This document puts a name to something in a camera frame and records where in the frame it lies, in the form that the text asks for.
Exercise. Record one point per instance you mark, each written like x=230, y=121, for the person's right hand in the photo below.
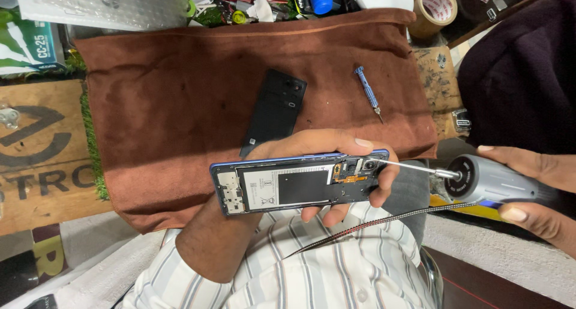
x=540, y=169

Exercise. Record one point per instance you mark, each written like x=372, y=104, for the person's left hand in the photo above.
x=333, y=140

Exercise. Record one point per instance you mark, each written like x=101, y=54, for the grey electric screwdriver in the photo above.
x=490, y=178

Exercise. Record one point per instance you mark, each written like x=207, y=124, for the blue smartphone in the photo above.
x=292, y=187

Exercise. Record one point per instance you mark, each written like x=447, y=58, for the blue precision screwdriver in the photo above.
x=366, y=90

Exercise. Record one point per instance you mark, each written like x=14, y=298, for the black phone back cover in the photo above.
x=274, y=111

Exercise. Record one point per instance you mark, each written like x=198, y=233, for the yellow flat tool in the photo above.
x=463, y=211

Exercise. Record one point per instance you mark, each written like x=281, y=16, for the small clear plastic packet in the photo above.
x=462, y=121

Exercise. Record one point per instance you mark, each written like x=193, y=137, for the person's grey trousers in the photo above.
x=409, y=192

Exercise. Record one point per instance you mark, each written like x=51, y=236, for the dark purple fabric bundle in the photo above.
x=517, y=75

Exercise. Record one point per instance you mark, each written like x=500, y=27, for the person's striped shirt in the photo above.
x=315, y=277

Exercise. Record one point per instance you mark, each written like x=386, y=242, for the blue cylindrical tool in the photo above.
x=320, y=0

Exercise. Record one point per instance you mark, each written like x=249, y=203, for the brown packing tape roll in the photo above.
x=423, y=25

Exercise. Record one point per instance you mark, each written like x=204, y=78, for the brown towel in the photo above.
x=180, y=120

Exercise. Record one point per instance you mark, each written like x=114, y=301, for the heap of small tools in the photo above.
x=234, y=7

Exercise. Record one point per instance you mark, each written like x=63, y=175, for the dark table with stickers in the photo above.
x=508, y=3

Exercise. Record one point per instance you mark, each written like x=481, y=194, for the green artificial turf mat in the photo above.
x=90, y=138

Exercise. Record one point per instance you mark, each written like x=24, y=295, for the bubble wrap sheet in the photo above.
x=103, y=7

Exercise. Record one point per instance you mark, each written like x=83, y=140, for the wooden board with black print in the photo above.
x=40, y=187

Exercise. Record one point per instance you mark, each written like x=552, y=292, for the black banner with yellow print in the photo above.
x=45, y=259

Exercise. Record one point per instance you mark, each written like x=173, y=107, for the green and white box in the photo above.
x=31, y=43

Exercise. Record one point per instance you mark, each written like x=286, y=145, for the metal chair frame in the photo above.
x=432, y=277

